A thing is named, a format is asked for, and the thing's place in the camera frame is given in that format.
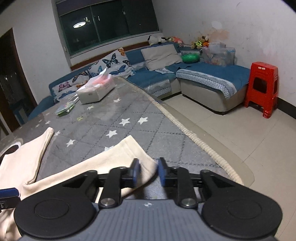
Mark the dark window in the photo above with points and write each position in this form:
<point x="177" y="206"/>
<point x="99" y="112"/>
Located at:
<point x="86" y="24"/>

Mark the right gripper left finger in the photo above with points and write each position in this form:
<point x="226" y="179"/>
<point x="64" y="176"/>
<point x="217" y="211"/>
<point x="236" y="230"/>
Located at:
<point x="70" y="206"/>

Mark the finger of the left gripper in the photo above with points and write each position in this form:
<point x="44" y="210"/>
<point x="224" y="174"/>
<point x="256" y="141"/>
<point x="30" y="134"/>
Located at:
<point x="9" y="198"/>

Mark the butterfly pillow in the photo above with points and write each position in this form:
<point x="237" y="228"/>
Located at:
<point x="69" y="86"/>
<point x="116" y="63"/>

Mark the grey star tablecloth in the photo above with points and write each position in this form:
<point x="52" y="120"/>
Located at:
<point x="129" y="111"/>

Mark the white tissue box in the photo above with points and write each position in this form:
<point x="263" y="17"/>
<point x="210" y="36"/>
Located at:
<point x="96" y="88"/>

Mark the red plastic stool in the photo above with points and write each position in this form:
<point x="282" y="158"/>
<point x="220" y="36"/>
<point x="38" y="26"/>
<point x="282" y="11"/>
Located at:
<point x="262" y="87"/>

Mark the grey cushion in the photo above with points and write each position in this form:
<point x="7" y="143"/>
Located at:
<point x="160" y="56"/>

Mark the cream garment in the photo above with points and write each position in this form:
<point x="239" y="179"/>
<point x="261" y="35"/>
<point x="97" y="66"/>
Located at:
<point x="45" y="159"/>

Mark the black white plush toy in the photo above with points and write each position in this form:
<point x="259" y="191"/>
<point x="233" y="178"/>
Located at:
<point x="153" y="40"/>

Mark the left butterfly pillow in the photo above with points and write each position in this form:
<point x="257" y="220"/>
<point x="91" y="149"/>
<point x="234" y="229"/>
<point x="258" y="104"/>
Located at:
<point x="69" y="86"/>

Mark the blue sectional sofa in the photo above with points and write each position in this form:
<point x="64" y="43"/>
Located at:
<point x="217" y="88"/>

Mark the yellow orange plush toy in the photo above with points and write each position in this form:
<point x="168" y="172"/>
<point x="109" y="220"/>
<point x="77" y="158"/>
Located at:
<point x="201" y="42"/>

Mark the right butterfly pillow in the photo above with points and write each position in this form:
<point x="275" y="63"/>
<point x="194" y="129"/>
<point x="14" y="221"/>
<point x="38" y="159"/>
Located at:
<point x="116" y="63"/>

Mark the green bowl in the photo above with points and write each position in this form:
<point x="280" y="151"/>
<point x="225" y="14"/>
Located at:
<point x="190" y="58"/>

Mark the dark wooden door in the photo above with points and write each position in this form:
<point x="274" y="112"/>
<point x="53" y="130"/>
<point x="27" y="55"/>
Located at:
<point x="17" y="100"/>

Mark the clear plastic storage bin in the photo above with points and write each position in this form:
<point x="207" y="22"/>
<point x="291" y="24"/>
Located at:
<point x="218" y="54"/>

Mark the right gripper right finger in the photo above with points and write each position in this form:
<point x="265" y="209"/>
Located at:
<point x="226" y="207"/>

